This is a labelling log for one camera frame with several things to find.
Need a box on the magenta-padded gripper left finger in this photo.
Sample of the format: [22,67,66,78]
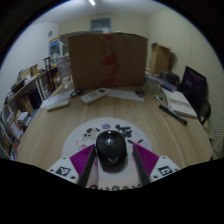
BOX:
[46,143,98,188]

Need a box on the clear water jug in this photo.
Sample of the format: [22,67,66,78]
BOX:
[55,54,73,89]

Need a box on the long white paper sheet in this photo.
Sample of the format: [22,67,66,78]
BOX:
[105,87,146,103]

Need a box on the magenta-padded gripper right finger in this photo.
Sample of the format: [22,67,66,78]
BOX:
[132,143,181,187]

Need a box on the stack of books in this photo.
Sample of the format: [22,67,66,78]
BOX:
[16,111,31,126]

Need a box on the black monitor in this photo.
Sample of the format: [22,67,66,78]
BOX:
[179,65,208,111]

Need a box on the blue flat package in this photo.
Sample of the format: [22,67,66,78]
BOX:
[146,73,178,93]

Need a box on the long wooden side desk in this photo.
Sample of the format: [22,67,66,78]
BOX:
[3,64,59,108]

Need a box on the black tall stand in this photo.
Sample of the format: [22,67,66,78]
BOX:
[42,56,56,94]

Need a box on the open white notebook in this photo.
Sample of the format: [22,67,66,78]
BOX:
[161,88,198,119]

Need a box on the white cartoon-print mouse pad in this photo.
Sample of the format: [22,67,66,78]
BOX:
[61,117,154,192]

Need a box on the grey flat board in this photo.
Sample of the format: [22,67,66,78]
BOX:
[59,30,111,38]

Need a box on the small black object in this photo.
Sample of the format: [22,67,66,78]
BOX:
[134,88,146,98]
[69,88,85,99]

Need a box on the black computer mouse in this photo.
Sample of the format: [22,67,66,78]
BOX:
[95,129,128,173]

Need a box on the window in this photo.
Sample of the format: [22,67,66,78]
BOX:
[89,17,112,33]

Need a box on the white remote control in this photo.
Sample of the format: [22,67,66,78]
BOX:
[80,87,109,105]

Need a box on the black computer tower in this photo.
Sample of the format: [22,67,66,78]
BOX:
[28,88,44,110]

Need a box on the large brown cardboard box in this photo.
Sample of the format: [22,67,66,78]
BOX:
[68,32,149,90]

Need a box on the black box-shaped device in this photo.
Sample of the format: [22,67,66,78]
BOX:
[10,79,26,95]

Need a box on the brown cardboard carton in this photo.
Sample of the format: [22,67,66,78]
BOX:
[17,94,34,116]

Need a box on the shelf unit with books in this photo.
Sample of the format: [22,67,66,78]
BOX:
[0,109,26,161]

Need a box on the dark bag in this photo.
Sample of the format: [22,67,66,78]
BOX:
[159,69,181,88]

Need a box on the black marker pen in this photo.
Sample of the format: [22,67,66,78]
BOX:
[158,104,189,126]

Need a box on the clear plastic container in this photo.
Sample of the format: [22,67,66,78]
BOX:
[145,78,163,94]

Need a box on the small brown cardboard box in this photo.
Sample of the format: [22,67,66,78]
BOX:
[148,42,173,76]

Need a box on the white flat device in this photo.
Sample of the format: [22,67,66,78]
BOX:
[45,98,71,112]

